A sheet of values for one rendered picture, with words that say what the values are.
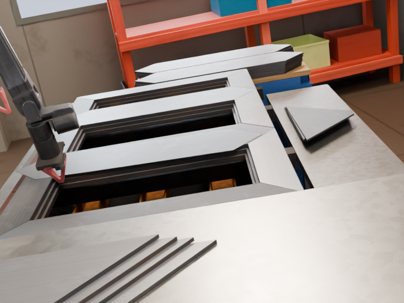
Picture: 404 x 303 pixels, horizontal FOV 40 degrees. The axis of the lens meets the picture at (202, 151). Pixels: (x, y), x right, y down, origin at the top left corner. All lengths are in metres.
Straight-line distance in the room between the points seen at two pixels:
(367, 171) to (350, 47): 3.21
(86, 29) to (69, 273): 4.26
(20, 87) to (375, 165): 0.96
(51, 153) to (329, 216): 0.91
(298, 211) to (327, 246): 0.10
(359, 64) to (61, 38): 2.49
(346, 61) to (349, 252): 4.09
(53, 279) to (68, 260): 0.04
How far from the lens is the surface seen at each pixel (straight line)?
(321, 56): 4.61
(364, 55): 4.79
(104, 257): 0.70
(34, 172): 1.69
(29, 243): 0.85
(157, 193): 1.77
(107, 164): 1.61
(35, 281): 0.70
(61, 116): 1.46
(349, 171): 1.57
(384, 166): 1.59
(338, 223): 0.74
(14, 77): 1.42
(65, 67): 4.94
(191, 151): 1.57
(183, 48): 4.96
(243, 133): 1.64
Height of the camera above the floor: 1.42
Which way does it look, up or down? 21 degrees down
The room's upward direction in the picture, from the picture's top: 10 degrees counter-clockwise
